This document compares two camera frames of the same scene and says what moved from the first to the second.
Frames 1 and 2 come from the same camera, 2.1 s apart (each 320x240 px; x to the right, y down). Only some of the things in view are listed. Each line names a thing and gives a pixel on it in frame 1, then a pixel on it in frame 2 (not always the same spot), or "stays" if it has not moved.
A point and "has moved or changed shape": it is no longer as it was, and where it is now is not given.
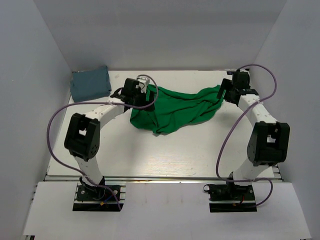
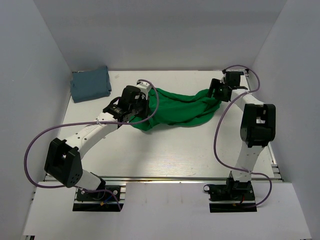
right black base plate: [231, 198] stays
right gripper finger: [226, 84] to [214, 87]
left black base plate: [101, 198] stays
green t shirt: [173, 109] has moved or changed shape
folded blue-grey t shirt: [90, 84] stays
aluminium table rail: [77, 178] stays
